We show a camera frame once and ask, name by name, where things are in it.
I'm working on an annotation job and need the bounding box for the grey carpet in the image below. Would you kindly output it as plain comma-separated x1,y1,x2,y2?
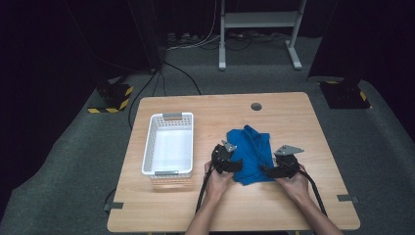
0,35,415,235

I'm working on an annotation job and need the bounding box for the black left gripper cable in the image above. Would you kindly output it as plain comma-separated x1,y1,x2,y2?
195,163,216,213

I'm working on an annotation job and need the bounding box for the power strip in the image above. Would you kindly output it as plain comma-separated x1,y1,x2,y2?
166,31,200,45

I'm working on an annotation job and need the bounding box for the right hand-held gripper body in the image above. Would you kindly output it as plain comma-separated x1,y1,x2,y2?
273,144,305,179

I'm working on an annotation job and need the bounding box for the black stand post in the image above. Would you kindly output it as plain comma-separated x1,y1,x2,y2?
126,0,164,73

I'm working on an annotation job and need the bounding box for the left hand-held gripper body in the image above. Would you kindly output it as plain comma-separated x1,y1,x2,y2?
210,139,238,174

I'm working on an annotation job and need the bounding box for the black cable tangle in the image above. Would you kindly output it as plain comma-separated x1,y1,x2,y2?
224,30,292,52

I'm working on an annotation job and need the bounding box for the black floor cable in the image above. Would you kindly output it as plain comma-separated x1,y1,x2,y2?
162,61,203,96
127,70,159,131

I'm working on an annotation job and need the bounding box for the white floor cable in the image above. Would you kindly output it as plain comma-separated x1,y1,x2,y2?
165,0,223,52

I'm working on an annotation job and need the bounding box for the black yellow-striped stand base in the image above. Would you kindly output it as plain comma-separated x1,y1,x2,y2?
318,80,372,110
87,82,135,115

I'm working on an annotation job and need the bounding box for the white plastic basket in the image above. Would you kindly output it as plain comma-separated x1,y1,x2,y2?
141,112,195,180

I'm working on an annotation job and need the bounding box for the person's right hand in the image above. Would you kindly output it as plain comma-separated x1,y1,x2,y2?
275,165,312,206

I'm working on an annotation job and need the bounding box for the blue printed t-shirt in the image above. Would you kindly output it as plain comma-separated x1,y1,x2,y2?
226,124,276,186

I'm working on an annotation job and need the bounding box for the grey metal desk frame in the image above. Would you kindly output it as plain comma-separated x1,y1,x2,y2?
217,0,307,71

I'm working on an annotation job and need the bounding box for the grey tape piece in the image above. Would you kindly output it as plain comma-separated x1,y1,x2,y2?
337,194,360,204
103,201,125,212

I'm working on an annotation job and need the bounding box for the person's left hand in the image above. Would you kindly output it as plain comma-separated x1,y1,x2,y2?
204,162,234,201

